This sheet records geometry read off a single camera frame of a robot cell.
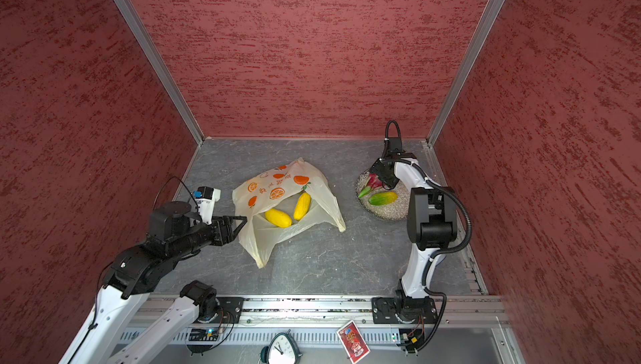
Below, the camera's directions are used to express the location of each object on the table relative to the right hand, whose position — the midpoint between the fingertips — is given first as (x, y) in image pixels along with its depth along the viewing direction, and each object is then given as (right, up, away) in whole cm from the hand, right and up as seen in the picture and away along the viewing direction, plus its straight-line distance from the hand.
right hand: (378, 177), depth 98 cm
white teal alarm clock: (-33, -44, -33) cm, 64 cm away
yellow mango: (-39, -15, -8) cm, 42 cm away
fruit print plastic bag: (-38, -3, -13) cm, 40 cm away
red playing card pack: (-13, -44, -30) cm, 55 cm away
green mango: (+1, -8, -3) cm, 9 cm away
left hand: (-46, -12, -30) cm, 56 cm away
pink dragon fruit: (-2, -2, -1) cm, 3 cm away
